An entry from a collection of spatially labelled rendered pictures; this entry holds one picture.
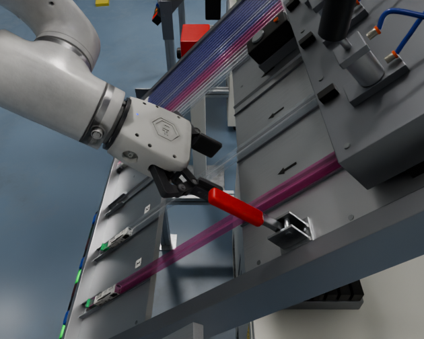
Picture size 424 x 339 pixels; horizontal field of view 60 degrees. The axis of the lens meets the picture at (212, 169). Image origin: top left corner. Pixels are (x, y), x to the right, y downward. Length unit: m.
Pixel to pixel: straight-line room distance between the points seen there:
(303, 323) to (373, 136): 0.55
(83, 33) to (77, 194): 1.44
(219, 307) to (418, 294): 0.57
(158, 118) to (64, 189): 1.47
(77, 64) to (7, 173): 1.70
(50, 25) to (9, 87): 0.10
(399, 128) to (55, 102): 0.35
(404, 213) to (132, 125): 0.32
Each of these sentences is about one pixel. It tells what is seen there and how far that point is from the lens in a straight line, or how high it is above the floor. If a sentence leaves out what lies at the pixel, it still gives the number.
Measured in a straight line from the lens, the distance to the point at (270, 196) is 0.42.
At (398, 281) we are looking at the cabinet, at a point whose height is 0.62.
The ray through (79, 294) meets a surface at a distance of 0.72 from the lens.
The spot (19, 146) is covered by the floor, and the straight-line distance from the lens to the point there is 2.30.
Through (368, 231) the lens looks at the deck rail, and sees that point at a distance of 0.33.
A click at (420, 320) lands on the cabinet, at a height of 0.62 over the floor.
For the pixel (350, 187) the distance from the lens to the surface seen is 0.38.
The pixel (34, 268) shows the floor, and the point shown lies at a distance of 1.71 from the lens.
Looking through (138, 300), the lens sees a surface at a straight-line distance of 0.57.
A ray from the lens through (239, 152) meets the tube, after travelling 0.51.
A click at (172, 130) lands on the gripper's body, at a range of 0.50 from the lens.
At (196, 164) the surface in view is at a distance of 1.70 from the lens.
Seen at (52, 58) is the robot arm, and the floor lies 1.14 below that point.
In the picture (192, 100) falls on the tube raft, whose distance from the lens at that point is 0.75.
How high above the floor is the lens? 1.34
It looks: 45 degrees down
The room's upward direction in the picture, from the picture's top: straight up
